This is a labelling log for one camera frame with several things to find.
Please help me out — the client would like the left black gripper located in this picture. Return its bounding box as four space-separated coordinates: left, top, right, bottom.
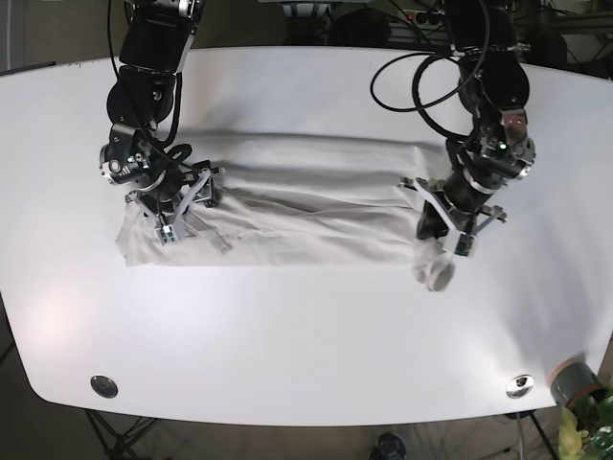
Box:
399 154 511 257

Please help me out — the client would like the right silver table grommet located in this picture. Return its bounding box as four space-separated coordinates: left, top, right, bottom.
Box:
506 375 534 400

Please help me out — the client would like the green potted plant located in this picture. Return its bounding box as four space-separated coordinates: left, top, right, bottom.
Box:
558 389 612 460

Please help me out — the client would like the left silver table grommet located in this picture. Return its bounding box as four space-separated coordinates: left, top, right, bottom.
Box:
90 375 119 399

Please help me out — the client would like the silver table grommet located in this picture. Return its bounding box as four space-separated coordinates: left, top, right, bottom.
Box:
90 375 119 399
506 375 534 400

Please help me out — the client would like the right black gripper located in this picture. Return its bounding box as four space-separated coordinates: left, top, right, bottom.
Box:
125 160 222 245

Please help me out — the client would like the white printed T-shirt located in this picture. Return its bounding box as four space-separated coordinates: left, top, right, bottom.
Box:
116 134 455 291

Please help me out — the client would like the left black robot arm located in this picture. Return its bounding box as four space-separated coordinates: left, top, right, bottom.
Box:
400 1 536 257

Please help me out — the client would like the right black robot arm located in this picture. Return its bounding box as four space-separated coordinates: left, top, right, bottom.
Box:
100 1 220 244

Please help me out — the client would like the grey plant pot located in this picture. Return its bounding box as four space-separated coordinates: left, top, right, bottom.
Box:
548 357 607 409

